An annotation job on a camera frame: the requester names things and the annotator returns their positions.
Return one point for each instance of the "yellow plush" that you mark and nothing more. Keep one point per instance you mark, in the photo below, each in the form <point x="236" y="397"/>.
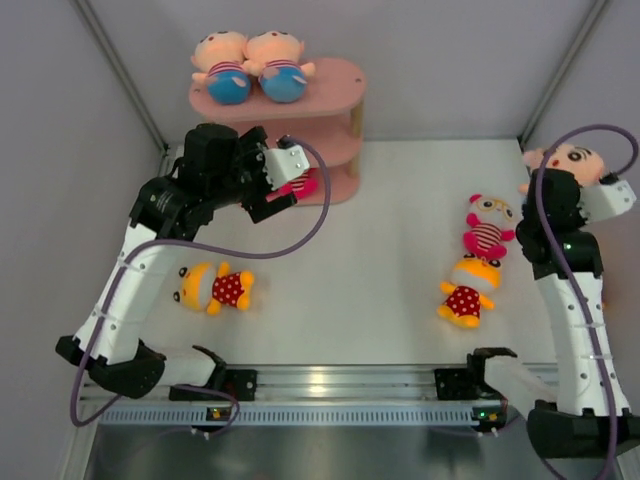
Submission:
<point x="468" y="290"/>

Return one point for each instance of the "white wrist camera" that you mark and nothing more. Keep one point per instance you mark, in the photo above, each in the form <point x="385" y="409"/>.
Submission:
<point x="611" y="200"/>
<point x="285" y="162"/>

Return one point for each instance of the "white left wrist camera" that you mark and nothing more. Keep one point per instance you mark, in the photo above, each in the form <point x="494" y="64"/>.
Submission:
<point x="285" y="162"/>

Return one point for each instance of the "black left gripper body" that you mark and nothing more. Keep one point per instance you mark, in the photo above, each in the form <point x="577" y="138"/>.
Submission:
<point x="250" y="182"/>

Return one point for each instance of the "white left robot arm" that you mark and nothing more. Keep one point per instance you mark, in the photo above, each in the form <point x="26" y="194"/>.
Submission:
<point x="219" y="167"/>

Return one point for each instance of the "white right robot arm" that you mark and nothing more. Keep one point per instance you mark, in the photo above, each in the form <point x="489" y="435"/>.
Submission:
<point x="588" y="414"/>

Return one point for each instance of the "boy doll blue shorts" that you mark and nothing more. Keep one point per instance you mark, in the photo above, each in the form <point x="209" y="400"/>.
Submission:
<point x="586" y="165"/>
<point x="275" y="59"/>
<point x="218" y="59"/>

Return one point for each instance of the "pink plush with glasses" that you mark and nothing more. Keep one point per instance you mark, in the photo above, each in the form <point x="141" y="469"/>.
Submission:
<point x="491" y="224"/>

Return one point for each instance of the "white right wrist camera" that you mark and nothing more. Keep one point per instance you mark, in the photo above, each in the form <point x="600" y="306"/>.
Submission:
<point x="611" y="200"/>

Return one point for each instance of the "aluminium front rail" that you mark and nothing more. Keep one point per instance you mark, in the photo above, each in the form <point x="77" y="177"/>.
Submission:
<point x="355" y="395"/>

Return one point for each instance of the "yellow plush left table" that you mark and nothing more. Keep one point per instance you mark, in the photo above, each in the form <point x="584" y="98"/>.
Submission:
<point x="208" y="288"/>

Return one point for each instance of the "right pink striped plush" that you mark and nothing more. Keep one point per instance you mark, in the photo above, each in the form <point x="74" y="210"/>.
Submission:
<point x="301" y="187"/>

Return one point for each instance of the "pink three-tier wooden shelf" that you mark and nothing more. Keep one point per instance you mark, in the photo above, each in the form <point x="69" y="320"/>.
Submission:
<point x="329" y="117"/>

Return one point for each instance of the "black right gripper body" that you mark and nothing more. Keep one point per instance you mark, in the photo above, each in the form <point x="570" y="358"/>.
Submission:
<point x="579" y="216"/>

